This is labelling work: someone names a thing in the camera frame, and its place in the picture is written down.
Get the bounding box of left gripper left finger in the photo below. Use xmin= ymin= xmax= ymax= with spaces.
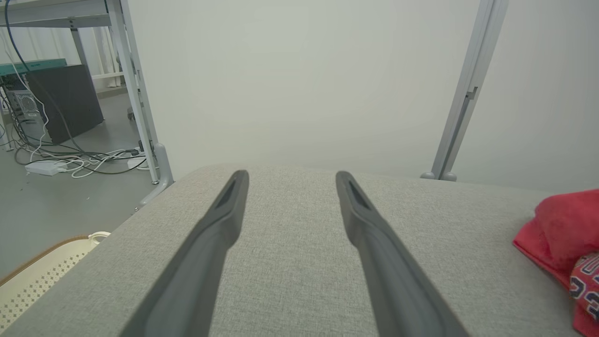
xmin=119 ymin=170 xmax=250 ymax=337

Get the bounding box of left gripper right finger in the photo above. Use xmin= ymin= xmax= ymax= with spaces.
xmin=335 ymin=171 xmax=470 ymax=337

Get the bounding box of red garment with Bulls print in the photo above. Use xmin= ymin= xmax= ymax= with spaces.
xmin=512 ymin=189 xmax=599 ymax=337

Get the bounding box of grey fabric sofa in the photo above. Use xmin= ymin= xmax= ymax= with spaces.
xmin=0 ymin=164 xmax=599 ymax=337

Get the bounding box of white power strip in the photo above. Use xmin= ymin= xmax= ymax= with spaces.
xmin=126 ymin=149 xmax=160 ymax=170

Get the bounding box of cream laundry basket brown rim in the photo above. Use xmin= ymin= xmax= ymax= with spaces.
xmin=0 ymin=231 xmax=112 ymax=330

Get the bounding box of dark cabinet box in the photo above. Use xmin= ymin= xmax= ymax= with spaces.
xmin=26 ymin=65 xmax=105 ymax=145

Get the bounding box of white partition panel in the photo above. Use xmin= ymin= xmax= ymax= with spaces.
xmin=123 ymin=0 xmax=492 ymax=181
xmin=449 ymin=0 xmax=599 ymax=196

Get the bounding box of silver computer tower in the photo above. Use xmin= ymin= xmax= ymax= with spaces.
xmin=4 ymin=87 xmax=47 ymax=137

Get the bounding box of teal board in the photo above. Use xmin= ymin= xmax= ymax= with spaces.
xmin=0 ymin=59 xmax=67 ymax=76

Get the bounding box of grey partition post with single foot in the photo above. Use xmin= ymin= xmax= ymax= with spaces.
xmin=107 ymin=0 xmax=175 ymax=211

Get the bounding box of grey partition post with two feet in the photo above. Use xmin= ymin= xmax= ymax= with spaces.
xmin=420 ymin=0 xmax=509 ymax=182

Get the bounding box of grey metal frame table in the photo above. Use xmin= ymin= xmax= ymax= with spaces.
xmin=0 ymin=0 xmax=123 ymax=92

